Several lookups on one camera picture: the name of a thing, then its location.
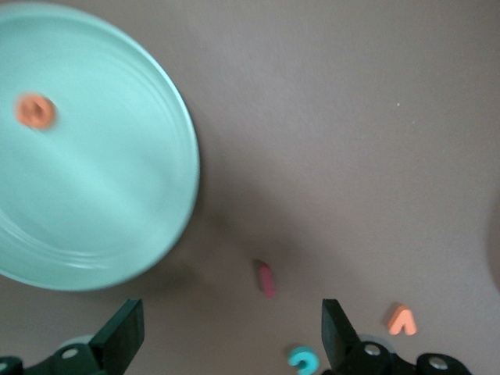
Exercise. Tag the green round plate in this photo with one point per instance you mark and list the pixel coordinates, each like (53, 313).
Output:
(97, 176)

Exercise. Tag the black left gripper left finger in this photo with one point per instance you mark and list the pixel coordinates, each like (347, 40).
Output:
(121, 336)

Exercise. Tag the orange foam letter v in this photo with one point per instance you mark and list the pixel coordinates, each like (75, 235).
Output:
(402, 314)

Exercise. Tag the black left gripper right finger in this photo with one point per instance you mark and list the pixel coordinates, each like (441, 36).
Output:
(340, 340)

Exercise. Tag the teal foam letter c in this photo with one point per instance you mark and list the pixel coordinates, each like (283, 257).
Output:
(301, 350)

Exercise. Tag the maroon foam letter l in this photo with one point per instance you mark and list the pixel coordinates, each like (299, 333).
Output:
(266, 281)

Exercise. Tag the orange foam letter e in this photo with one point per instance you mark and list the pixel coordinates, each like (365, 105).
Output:
(23, 113)

